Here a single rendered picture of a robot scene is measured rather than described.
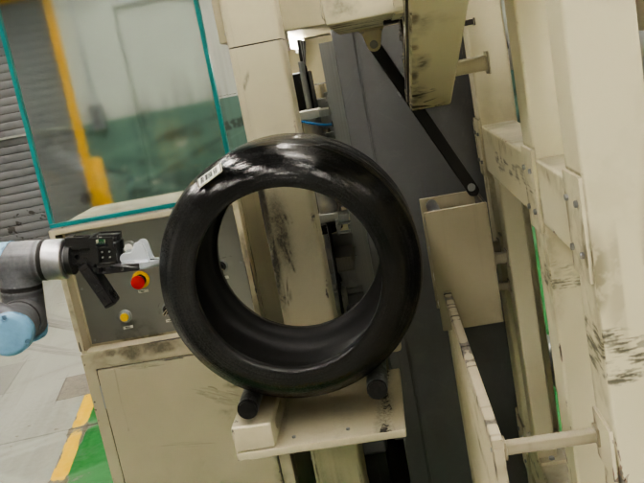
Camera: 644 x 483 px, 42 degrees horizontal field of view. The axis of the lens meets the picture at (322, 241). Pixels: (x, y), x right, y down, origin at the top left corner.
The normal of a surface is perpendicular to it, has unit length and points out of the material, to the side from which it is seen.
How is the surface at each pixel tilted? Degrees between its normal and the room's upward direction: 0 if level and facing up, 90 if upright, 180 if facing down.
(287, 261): 90
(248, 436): 90
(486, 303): 90
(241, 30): 90
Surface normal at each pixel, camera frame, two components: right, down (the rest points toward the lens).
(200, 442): -0.05, 0.22
